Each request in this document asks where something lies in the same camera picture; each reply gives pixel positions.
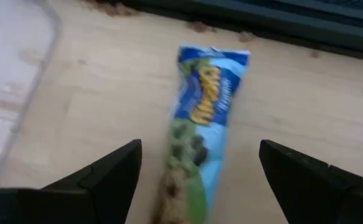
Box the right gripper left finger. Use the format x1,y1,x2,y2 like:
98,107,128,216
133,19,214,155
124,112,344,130
0,139,143,224

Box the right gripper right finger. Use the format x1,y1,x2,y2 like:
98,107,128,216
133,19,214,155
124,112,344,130
259,139,363,224

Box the dark blue green granola bar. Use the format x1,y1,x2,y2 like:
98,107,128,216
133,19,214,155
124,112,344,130
151,45,251,224

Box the clear plastic bin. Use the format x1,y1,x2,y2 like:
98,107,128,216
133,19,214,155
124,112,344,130
0,0,63,189

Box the brown crumb pile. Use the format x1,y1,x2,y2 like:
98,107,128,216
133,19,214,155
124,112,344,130
84,0,138,17
187,21,216,34
238,30,257,43

